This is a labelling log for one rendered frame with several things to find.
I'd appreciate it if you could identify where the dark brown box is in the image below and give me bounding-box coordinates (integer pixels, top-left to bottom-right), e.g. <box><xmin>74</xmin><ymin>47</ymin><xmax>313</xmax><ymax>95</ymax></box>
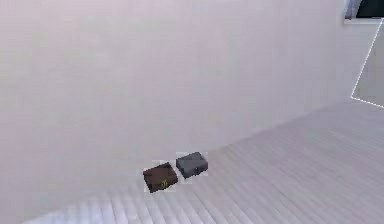
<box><xmin>142</xmin><ymin>161</ymin><xmax>179</xmax><ymax>194</ymax></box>

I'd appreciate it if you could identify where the grey box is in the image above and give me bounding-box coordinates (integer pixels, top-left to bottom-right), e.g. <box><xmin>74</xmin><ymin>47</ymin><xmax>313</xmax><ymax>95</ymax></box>
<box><xmin>175</xmin><ymin>151</ymin><xmax>209</xmax><ymax>180</ymax></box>

